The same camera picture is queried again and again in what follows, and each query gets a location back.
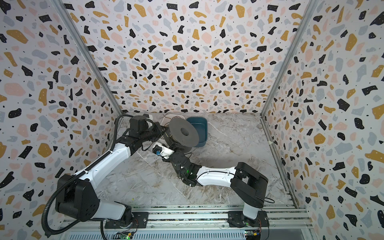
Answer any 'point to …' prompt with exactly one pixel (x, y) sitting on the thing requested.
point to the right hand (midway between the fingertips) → (166, 137)
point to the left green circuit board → (126, 235)
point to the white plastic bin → (165, 121)
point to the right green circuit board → (249, 232)
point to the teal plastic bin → (201, 124)
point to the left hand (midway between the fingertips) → (168, 124)
